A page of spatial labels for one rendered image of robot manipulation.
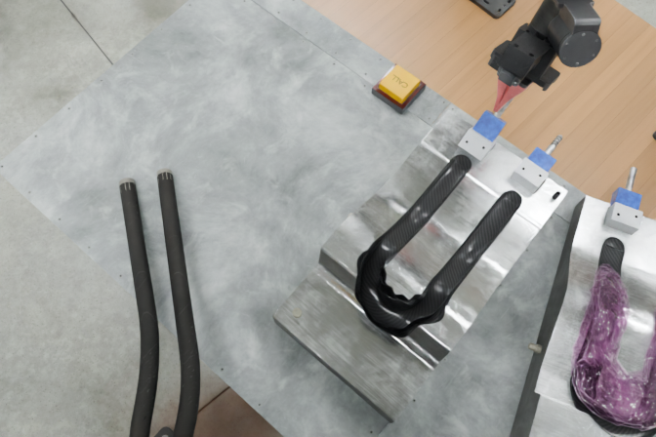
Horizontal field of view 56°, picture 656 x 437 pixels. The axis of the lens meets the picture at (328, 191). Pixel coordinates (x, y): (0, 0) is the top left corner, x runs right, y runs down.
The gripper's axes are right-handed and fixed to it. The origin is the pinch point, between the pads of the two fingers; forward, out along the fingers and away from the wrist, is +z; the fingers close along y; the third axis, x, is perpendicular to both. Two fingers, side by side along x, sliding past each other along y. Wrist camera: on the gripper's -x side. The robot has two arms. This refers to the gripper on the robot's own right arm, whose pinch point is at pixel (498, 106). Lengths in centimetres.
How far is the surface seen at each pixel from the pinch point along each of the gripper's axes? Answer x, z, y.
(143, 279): -43, 41, -29
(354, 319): -27.2, 32.9, 2.5
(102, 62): 41, 92, -135
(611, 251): 7.0, 14.5, 29.6
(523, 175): 2.4, 9.3, 9.7
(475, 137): 1.7, 8.0, -0.7
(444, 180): -2.8, 16.4, -0.6
